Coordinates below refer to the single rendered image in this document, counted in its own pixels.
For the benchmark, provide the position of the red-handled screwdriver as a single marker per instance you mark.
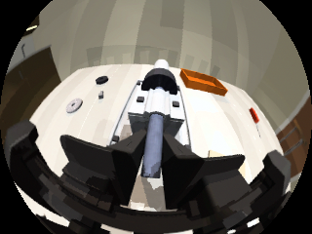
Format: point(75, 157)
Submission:
point(254, 116)

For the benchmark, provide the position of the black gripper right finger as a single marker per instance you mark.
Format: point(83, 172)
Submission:
point(182, 169)

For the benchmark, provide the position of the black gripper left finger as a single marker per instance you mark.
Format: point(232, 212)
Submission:
point(120, 161)

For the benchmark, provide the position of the orange rectangular tray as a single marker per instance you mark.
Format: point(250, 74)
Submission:
point(201, 82)

